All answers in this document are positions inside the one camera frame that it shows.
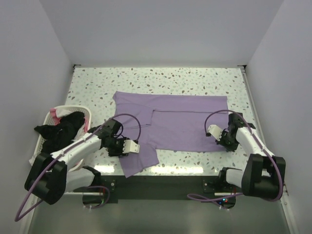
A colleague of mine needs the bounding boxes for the purple t shirt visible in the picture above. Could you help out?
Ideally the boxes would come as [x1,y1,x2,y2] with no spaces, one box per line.
[113,91,228,177]

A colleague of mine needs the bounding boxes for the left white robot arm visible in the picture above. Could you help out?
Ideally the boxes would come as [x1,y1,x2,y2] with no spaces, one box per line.
[24,119,127,205]

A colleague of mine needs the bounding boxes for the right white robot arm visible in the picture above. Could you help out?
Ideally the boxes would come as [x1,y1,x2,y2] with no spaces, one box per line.
[213,113,286,201]

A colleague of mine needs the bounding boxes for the white laundry basket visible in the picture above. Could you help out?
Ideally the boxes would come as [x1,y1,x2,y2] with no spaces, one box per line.
[29,105,92,165]

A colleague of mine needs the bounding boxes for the black garment in basket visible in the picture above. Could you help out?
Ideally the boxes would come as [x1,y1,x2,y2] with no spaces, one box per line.
[34,111,85,154]

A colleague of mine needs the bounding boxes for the pink garment in basket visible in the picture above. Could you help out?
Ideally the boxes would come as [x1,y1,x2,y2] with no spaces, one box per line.
[49,108,85,153]

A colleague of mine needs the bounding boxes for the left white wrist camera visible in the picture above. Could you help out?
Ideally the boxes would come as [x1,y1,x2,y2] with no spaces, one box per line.
[122,139,140,154]

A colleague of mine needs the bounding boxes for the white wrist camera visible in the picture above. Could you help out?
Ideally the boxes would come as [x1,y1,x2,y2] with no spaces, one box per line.
[122,139,140,154]
[206,124,223,141]

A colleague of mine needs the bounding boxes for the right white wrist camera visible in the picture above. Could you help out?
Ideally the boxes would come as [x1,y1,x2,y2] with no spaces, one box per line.
[206,124,223,141]

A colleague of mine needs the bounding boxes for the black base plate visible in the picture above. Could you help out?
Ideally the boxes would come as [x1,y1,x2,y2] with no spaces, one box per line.
[74,175,241,205]

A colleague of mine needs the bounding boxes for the aluminium rail frame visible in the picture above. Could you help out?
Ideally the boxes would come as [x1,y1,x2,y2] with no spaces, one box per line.
[18,64,297,234]

